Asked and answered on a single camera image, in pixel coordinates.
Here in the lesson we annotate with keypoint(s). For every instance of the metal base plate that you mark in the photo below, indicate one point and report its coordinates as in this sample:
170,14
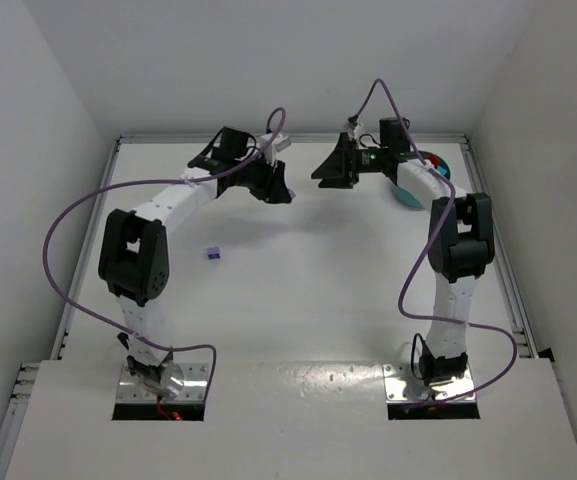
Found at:
188,382
402,387

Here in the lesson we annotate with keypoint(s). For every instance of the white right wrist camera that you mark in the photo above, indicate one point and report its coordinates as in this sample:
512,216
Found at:
354,128

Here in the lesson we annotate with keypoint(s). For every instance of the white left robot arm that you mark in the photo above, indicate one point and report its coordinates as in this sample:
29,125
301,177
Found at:
134,258

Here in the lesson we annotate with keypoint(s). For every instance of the red lego brick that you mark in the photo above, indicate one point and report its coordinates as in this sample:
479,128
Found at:
435,160

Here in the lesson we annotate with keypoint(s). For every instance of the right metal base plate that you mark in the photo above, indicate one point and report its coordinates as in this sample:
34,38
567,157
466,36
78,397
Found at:
402,387

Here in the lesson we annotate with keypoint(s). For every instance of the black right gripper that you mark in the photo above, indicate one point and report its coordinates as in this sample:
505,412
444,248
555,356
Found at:
347,160

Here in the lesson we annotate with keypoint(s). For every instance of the teal round divided container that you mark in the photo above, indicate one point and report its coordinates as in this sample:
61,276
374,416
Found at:
405,197

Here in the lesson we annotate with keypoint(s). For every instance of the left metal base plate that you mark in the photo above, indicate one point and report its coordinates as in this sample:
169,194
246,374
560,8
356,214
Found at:
188,382

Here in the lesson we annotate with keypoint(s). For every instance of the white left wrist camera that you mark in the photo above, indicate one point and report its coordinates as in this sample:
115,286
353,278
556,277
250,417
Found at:
280,143

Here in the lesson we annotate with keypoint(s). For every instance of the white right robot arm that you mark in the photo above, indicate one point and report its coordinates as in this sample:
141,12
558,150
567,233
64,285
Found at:
461,243

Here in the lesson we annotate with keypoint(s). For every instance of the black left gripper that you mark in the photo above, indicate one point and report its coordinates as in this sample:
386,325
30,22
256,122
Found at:
266,180

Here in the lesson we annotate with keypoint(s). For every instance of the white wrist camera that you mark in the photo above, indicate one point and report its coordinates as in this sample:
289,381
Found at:
354,128
280,143

